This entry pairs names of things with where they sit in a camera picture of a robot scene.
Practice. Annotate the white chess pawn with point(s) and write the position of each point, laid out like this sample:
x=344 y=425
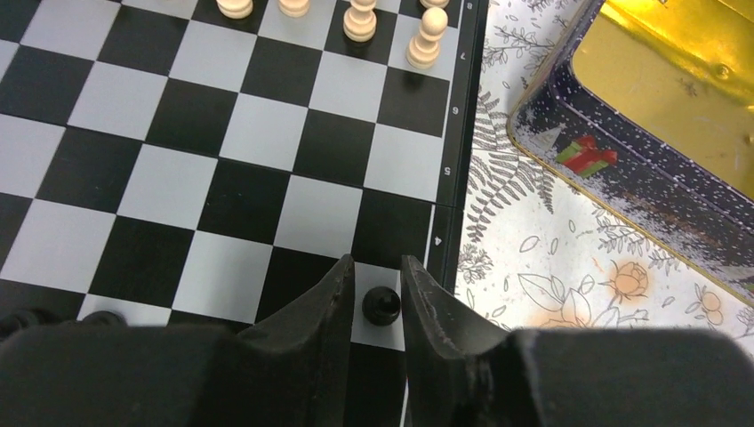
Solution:
x=359 y=20
x=294 y=8
x=235 y=9

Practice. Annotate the gold tin of black pieces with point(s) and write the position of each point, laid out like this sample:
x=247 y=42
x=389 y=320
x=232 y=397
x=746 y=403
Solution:
x=647 y=107

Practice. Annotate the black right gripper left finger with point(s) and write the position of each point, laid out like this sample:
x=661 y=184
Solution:
x=290 y=369

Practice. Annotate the black pawn in tin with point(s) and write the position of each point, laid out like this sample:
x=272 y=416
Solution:
x=381 y=306

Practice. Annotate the floral table mat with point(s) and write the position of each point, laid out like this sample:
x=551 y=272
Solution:
x=535 y=251

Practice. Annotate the black chess piece fifteenth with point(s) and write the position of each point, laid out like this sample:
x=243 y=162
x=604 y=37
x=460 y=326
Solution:
x=103 y=318

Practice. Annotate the white chess pawn corner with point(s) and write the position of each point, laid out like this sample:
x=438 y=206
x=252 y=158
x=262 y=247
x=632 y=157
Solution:
x=424 y=47

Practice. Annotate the black silver chess board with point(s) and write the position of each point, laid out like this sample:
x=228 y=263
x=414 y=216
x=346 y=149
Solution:
x=164 y=162

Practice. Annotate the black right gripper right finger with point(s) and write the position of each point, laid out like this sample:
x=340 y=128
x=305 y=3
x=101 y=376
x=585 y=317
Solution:
x=464 y=371

